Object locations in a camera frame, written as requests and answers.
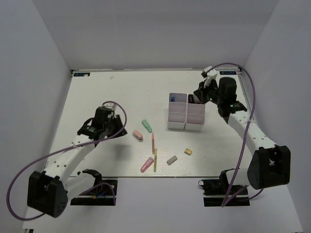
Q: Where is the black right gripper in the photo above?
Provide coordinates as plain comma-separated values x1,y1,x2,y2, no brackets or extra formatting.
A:
193,79,224,105

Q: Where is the black pink highlighter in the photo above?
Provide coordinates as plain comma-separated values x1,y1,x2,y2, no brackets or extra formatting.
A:
188,94,198,104

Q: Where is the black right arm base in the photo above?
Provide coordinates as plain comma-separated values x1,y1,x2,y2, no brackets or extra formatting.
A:
198,169,250,207

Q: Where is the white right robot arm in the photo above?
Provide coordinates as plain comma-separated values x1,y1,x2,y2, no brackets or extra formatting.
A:
194,77,291,194

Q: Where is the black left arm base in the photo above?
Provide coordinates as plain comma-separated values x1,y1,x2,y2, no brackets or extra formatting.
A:
70,169,118,206

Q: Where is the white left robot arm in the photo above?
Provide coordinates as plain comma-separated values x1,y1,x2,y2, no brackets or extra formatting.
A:
27,101,127,218

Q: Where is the white right organizer tray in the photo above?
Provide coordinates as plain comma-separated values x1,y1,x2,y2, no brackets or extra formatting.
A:
185,102,205,131

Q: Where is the white organizer tray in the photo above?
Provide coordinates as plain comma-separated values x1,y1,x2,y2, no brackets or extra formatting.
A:
185,102,205,131
167,93,188,130

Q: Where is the pink mini stapler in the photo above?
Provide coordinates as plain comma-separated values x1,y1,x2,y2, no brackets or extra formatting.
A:
132,130,143,141

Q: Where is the white left organizer tray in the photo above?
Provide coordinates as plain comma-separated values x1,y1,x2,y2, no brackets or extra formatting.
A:
167,93,188,130

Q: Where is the mint green correction tape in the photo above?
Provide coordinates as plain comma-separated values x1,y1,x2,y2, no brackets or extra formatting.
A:
141,119,153,133

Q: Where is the right blue table label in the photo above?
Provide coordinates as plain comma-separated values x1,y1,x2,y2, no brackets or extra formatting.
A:
219,71,237,75

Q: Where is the blue table label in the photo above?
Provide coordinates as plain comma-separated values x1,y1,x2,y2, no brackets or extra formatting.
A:
73,72,90,77
219,71,237,75

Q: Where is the orange pink pen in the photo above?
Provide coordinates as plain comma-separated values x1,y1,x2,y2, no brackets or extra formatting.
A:
152,132,156,154

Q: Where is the yellow pen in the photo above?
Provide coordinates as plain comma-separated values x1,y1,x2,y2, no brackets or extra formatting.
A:
154,148,157,172

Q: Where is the pink highlighter pen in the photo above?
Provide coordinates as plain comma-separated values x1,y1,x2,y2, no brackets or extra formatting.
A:
140,157,154,173

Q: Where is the left blue table label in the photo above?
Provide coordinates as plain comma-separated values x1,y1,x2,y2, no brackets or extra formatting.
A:
73,72,90,77

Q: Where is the grey eraser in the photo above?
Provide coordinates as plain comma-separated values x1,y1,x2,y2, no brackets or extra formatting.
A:
167,155,177,166

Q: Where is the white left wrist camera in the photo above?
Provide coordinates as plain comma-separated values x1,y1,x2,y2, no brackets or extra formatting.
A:
102,102,117,115

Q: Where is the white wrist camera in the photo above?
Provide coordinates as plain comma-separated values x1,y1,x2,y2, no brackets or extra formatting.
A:
102,102,117,115
201,66,218,87

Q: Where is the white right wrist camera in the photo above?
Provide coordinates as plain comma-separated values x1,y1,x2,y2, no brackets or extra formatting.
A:
201,66,218,87

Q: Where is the aluminium table edge rail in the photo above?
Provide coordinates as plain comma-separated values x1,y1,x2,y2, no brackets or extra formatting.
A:
238,66,256,121

